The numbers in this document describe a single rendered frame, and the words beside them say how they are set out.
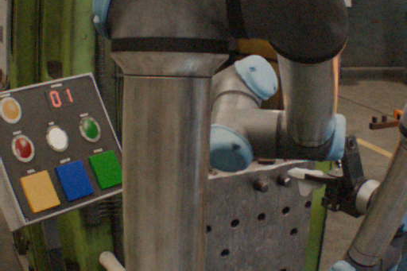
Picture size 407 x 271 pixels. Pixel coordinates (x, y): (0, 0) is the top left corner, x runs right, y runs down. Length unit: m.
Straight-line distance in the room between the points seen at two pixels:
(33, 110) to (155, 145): 0.68
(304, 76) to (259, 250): 1.07
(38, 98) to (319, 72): 0.71
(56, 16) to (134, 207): 1.34
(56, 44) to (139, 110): 1.32
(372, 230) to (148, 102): 0.55
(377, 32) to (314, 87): 8.75
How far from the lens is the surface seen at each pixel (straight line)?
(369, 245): 0.98
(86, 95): 1.28
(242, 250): 1.61
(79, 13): 1.47
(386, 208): 0.93
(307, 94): 0.67
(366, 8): 9.21
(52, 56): 1.84
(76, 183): 1.17
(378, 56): 9.45
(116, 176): 1.24
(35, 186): 1.11
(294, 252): 1.74
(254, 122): 0.86
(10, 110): 1.14
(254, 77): 0.91
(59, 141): 1.18
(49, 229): 1.31
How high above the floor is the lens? 1.40
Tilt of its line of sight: 13 degrees down
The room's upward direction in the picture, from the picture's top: straight up
